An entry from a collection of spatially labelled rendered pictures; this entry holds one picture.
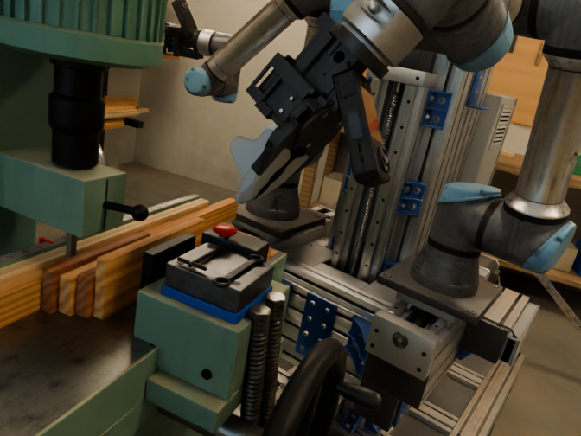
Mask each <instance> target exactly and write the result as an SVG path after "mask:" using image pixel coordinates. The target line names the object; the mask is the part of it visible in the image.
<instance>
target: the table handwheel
mask: <svg viewBox="0 0 581 436"><path fill-rule="evenodd" d="M346 364H347V355H346V350H345V348H344V346H343V344H342V343H341V342H340V341H339V340H337V339H335V338H325V339H323V340H322V341H320V342H318V343H317V344H316V345H314V346H313V347H312V348H311V349H310V351H309V352H308V353H307V354H306V356H305V357H304V358H303V360H302V361H301V362H300V363H299V365H298V366H297V368H296V370H295V371H294V373H293V374H292V376H291V378H290V379H289V381H288V383H287V384H286V386H285V388H284V390H283V392H282V394H281V395H280V397H279V399H278V402H277V403H276V405H275V407H274V408H273V410H272V412H271V416H270V418H269V420H268V421H267V423H266V425H265V428H262V427H260V426H257V425H255V424H253V423H251V422H250V421H248V420H245V419H243V418H240V417H239V416H237V415H235V414H231V415H230V416H229V417H228V418H227V420H226V421H225V422H224V423H223V424H222V425H221V427H220V428H219V429H218V430H217V431H216V433H211V432H209V431H207V430H205V429H203V428H201V427H199V426H197V425H195V424H193V423H191V422H189V421H187V420H185V419H183V418H181V417H179V416H177V415H175V414H173V413H171V412H169V411H167V410H165V409H164V408H162V407H159V406H157V410H158V413H160V414H162V415H164V416H166V417H168V418H170V419H172V420H174V421H176V422H178V423H180V424H182V425H184V426H186V427H188V428H190V429H192V430H194V431H196V432H198V433H200V434H201V435H203V436H329V433H330V430H331V427H332V425H333V422H334V418H335V413H336V410H337V407H338V404H339V400H340V397H341V396H340V395H339V394H338V393H336V392H335V390H336V387H337V384H338V382H339V380H341V381H344V377H345V372H346ZM321 386H322V387H321ZM320 389H321V392H320ZM319 392H320V395H319ZM318 395H319V399H318V402H317V405H316V401H317V397H318ZM315 406H316V411H315V414H314V417H313V413H314V410H315ZM312 417H313V420H312ZM311 420H312V422H311ZM310 423H311V424H310Z"/></svg>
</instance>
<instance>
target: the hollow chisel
mask: <svg viewBox="0 0 581 436"><path fill-rule="evenodd" d="M76 247H77V236H75V235H73V234H68V233H67V244H66V257H68V258H71V257H73V256H76Z"/></svg>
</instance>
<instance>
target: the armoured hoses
mask: <svg viewBox="0 0 581 436"><path fill-rule="evenodd" d="M284 300H285V295H284V294H283V293H281V292H267V293H266V294H265V305H252V306H251V307H250V308H249V312H248V318H249V319H250V320H251V321H252V328H251V331H252V332H251V337H250V340H251V341H250V342H249V344H250V346H249V348H248V349H249V351H248V357H247V358H248V359H247V365H246V374H245V379H244V380H245V382H244V383H243V384H244V387H243V389H244V390H243V395H242V398H243V399H242V402H241V411H240V418H243V419H245V420H248V421H250V422H251V423H253V424H255V425H257V426H260V427H262V428H265V425H266V423H267V421H268V420H269V418H270V416H271V412H272V410H273V408H274V407H275V399H276V391H277V389H276V387H277V382H278V381H277V378H278V366H279V365H278V363H279V354H280V345H281V336H282V327H283V324H282V322H283V317H284V304H285V302H284Z"/></svg>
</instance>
